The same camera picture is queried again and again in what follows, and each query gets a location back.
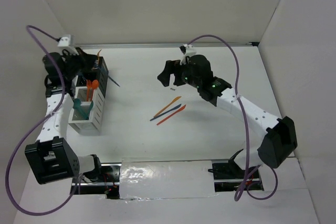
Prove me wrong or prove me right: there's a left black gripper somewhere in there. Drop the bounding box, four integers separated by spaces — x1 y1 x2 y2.
64 47 98 80

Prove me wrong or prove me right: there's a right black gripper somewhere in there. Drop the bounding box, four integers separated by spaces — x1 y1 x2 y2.
157 60 201 89

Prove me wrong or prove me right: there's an orange plastic fork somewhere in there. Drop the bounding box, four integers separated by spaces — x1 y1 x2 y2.
86 80 92 101

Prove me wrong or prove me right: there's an orange plastic spoon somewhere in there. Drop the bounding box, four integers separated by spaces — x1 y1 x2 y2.
90 79 99 101

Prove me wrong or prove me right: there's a yellow plastic knife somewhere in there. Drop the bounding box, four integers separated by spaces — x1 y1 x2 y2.
153 96 181 117

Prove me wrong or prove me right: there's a teal plastic spoon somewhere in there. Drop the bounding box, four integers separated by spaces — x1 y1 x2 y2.
72 99 88 120

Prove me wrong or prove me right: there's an orange plastic knife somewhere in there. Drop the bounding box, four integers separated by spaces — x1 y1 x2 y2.
156 104 186 125

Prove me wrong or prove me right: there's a teal plastic knife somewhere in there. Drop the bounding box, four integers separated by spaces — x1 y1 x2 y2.
88 101 94 115

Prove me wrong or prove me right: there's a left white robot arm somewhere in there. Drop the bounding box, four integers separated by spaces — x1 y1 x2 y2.
25 47 104 185

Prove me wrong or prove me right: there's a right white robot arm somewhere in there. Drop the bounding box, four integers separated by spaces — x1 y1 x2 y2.
157 55 298 178

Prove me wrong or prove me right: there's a black slotted utensil container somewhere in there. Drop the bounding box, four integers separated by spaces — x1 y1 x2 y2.
75 57 109 98

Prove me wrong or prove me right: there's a blue plastic knife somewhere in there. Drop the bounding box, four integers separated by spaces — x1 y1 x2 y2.
149 104 182 121

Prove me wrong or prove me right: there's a white slotted utensil container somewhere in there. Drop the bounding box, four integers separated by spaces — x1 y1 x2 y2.
68 87 104 135

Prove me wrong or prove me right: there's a silver reflective tape sheet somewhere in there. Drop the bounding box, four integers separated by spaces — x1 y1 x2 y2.
119 161 216 200

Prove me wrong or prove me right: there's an aluminium rail at back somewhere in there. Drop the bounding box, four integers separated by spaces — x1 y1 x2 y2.
78 42 260 49

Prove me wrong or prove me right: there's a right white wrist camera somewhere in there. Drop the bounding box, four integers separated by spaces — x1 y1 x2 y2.
179 44 196 65

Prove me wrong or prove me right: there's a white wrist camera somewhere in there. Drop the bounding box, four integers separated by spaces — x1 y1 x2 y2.
58 35 75 48
179 44 196 65

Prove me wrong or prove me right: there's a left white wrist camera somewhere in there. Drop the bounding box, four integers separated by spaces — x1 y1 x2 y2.
58 35 75 48

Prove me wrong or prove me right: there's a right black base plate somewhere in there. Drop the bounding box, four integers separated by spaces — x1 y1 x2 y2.
208 161 263 193

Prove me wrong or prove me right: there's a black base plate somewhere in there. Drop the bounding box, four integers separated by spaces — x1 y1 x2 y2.
70 163 121 200
208 161 263 193

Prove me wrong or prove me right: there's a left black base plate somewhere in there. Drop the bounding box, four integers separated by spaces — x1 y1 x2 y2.
70 163 121 200

